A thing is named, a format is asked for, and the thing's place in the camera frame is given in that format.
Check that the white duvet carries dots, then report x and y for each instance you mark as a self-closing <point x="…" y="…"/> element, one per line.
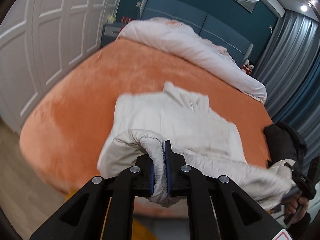
<point x="175" y="42"/>

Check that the grey nightstand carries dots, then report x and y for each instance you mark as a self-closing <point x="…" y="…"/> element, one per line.
<point x="111" y="33"/>

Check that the orange bed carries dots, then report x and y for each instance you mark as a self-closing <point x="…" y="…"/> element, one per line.
<point x="82" y="100"/>

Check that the black clothing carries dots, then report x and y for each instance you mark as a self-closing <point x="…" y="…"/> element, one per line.
<point x="282" y="142"/>

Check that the white padded jacket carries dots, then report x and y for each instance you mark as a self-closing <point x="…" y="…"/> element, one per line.
<point x="175" y="120"/>

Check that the plush toys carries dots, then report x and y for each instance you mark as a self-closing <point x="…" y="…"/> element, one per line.
<point x="248" y="67"/>

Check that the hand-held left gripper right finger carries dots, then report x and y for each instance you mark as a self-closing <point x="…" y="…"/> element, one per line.
<point x="168" y="170"/>

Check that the grey blue curtain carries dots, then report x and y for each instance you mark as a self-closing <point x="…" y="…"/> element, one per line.
<point x="292" y="62"/>

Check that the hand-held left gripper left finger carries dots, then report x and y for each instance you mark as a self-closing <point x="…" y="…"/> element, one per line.
<point x="151" y="180"/>

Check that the blue padded headboard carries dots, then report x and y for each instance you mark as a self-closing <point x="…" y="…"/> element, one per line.
<point x="175" y="7"/>

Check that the person's right hand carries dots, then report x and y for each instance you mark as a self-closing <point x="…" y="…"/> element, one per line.
<point x="298" y="211"/>

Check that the ceiling spotlight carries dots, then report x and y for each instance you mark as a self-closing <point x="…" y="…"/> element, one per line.
<point x="304" y="8"/>

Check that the white panelled wardrobe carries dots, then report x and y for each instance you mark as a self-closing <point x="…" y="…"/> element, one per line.
<point x="50" y="37"/>

